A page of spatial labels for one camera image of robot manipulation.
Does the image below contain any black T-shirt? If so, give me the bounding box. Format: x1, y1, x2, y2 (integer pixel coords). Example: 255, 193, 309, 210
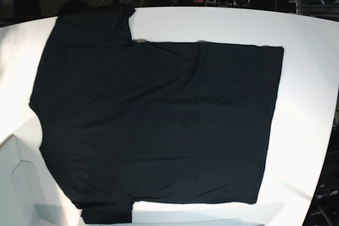
29, 5, 284, 224

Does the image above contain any black power strip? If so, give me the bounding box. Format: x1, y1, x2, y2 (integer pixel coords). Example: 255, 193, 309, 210
185, 0, 250, 8

